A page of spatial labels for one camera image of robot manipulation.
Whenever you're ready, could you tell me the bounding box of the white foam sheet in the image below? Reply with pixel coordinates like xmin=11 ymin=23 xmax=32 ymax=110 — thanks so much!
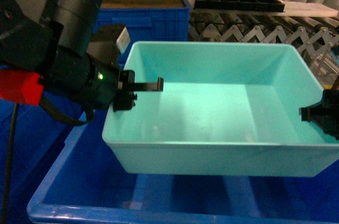
xmin=277 ymin=0 xmax=338 ymax=17

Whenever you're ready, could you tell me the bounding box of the expandable roller conveyor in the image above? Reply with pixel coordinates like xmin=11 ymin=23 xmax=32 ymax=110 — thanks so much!
xmin=189 ymin=10 xmax=338 ymax=89

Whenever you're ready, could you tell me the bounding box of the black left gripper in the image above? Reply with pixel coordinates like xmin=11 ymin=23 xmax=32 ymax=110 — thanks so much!
xmin=79 ymin=58 xmax=164 ymax=112

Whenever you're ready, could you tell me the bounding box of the black compartment tray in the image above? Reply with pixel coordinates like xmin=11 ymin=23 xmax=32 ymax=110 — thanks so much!
xmin=194 ymin=0 xmax=285 ymax=12

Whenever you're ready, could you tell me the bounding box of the black power cable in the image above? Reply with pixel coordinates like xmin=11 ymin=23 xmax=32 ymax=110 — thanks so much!
xmin=0 ymin=102 xmax=19 ymax=224

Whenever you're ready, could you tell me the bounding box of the blue crate with lid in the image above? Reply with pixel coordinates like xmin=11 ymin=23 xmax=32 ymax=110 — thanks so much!
xmin=94 ymin=0 xmax=192 ymax=65

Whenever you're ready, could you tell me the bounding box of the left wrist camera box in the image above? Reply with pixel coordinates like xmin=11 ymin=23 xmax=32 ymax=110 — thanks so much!
xmin=87 ymin=23 xmax=131 ymax=66

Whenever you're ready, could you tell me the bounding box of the black strap cable left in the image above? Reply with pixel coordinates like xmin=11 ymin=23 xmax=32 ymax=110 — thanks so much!
xmin=39 ymin=95 xmax=95 ymax=127

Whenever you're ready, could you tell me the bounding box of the large blue plastic crate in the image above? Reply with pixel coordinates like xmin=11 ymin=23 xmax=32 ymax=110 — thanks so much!
xmin=27 ymin=111 xmax=338 ymax=223

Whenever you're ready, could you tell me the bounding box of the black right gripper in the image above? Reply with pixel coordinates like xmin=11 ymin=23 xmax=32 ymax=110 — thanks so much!
xmin=299 ymin=89 xmax=338 ymax=140

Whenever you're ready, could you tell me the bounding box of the teal plastic bin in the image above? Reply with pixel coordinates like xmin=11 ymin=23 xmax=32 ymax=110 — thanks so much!
xmin=102 ymin=41 xmax=338 ymax=177

